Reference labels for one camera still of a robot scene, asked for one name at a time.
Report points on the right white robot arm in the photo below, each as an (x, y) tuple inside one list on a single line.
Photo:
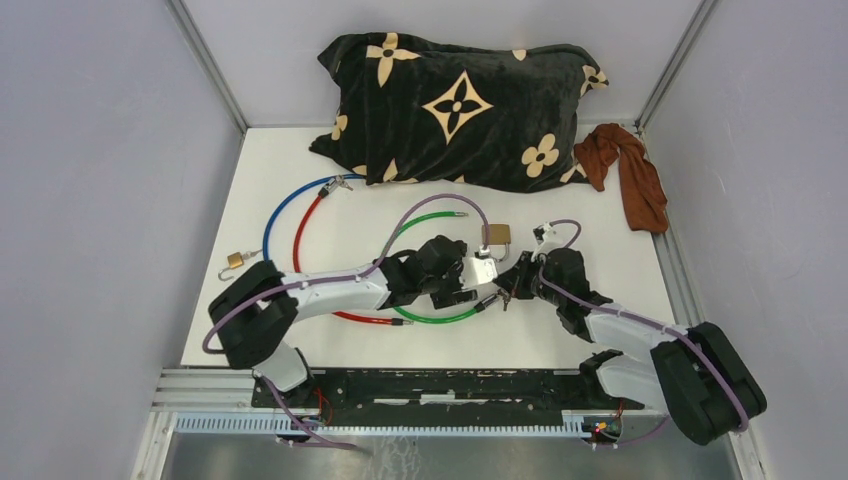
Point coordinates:
[(694, 376)]

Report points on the small brass padlock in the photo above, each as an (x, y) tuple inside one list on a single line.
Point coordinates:
[(236, 261)]

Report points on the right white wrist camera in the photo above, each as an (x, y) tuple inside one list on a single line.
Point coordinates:
[(546, 239)]

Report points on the brown cloth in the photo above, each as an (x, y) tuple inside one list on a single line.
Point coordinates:
[(643, 198)]

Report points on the green cable lock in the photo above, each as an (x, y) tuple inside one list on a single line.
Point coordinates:
[(437, 269)]

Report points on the black floral pillow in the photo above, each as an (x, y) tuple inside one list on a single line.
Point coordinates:
[(412, 110)]

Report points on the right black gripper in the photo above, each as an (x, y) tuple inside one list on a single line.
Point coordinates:
[(513, 280)]

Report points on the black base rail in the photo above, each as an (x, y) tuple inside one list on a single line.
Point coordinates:
[(461, 402)]

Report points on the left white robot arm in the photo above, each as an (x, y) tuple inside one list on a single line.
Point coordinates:
[(252, 316)]

